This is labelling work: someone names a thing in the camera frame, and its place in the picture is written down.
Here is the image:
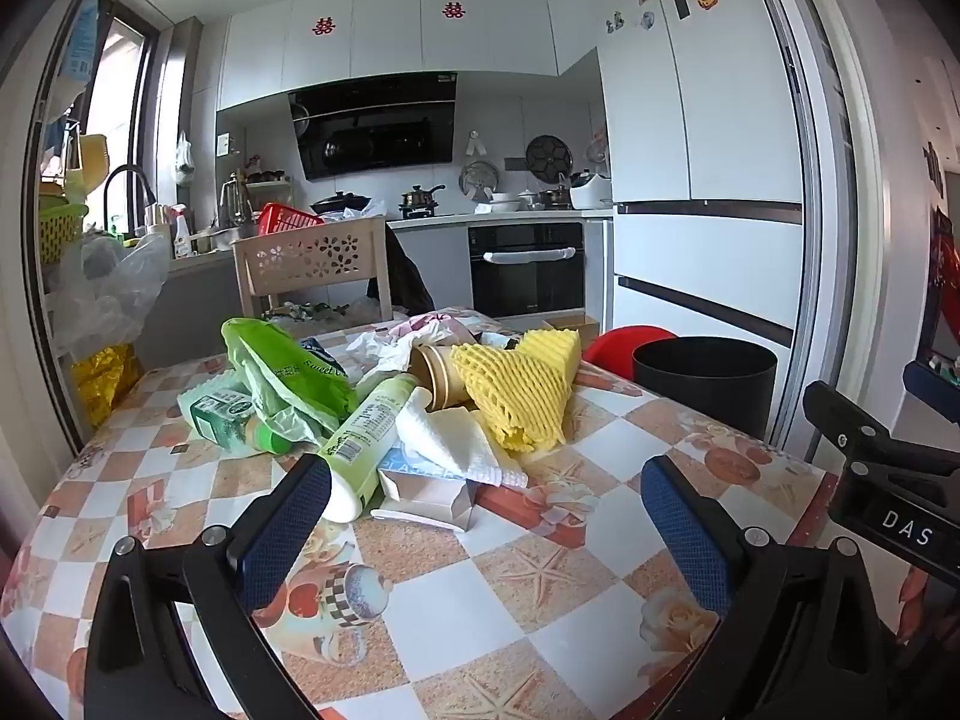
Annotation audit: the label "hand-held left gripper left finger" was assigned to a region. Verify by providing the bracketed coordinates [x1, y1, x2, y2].
[82, 454, 335, 720]

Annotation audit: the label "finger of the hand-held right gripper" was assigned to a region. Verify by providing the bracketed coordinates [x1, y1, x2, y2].
[802, 381, 899, 475]

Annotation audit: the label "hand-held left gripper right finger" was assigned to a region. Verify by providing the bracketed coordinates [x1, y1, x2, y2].
[640, 454, 912, 720]

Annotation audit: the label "light green plastic bottle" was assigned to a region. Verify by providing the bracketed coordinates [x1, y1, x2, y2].
[316, 373, 422, 524]

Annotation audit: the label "green white drink carton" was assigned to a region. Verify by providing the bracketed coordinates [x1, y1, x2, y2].
[178, 379, 305, 458]

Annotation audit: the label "small white blue box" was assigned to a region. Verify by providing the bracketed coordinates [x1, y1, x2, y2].
[371, 446, 481, 535]

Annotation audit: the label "black trash bin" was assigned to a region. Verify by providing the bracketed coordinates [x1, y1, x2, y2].
[631, 336, 779, 442]

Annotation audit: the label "green plastic bag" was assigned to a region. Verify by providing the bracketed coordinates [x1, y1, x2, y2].
[220, 317, 359, 440]

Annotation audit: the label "white paper towel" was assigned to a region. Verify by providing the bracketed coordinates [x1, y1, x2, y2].
[394, 388, 530, 487]

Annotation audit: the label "brown paper cup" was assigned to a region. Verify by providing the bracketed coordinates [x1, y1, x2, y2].
[407, 343, 481, 413]

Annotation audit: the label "yellow ribbed foam sleeve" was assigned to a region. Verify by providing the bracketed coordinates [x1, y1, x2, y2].
[514, 328, 584, 391]

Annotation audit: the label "yellow foam fruit net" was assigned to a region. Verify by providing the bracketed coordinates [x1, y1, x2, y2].
[448, 341, 578, 453]

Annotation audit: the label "pink red paper wrapper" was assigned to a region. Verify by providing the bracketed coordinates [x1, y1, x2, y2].
[386, 310, 481, 346]

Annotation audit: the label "checkered printed tablecloth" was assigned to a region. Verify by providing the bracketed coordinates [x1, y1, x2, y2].
[0, 306, 848, 720]

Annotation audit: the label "red plastic stool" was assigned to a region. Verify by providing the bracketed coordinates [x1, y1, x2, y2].
[583, 325, 680, 374]

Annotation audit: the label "cardboard box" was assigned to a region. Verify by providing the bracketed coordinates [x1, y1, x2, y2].
[541, 313, 601, 346]

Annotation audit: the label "gold foil bag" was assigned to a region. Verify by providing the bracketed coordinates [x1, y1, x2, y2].
[70, 343, 145, 430]

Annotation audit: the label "beige flower cut-out cart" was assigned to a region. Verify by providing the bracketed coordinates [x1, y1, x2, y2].
[231, 216, 396, 325]

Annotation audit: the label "black plastic bag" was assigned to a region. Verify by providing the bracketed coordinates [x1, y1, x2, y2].
[366, 225, 437, 316]

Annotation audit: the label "clear plastic bag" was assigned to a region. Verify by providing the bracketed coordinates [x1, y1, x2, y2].
[51, 232, 172, 361]

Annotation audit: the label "black built-in oven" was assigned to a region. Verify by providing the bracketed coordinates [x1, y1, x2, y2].
[467, 221, 586, 320]

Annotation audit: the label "red plastic basket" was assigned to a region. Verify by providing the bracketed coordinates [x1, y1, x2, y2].
[255, 202, 325, 238]

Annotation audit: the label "white refrigerator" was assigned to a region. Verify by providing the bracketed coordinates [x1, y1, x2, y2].
[596, 0, 809, 436]

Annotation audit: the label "black wok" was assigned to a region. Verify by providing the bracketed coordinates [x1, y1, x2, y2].
[310, 191, 374, 216]

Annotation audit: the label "white rice cooker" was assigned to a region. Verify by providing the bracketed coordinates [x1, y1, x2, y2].
[568, 170, 614, 211]

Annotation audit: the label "green plastic basket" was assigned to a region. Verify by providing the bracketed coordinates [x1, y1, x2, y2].
[36, 202, 91, 265]

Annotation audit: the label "black kitchen faucet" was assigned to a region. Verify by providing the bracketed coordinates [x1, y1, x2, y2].
[103, 163, 160, 237]

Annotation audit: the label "round black baking tray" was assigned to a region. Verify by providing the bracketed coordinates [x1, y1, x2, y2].
[524, 133, 575, 182]

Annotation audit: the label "black range hood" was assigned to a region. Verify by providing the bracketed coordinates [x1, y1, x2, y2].
[287, 71, 458, 182]

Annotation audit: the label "white upper cabinets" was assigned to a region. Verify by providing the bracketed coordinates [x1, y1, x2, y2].
[217, 0, 601, 113]

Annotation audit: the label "sliding door frame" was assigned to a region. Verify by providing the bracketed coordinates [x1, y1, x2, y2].
[739, 0, 890, 466]

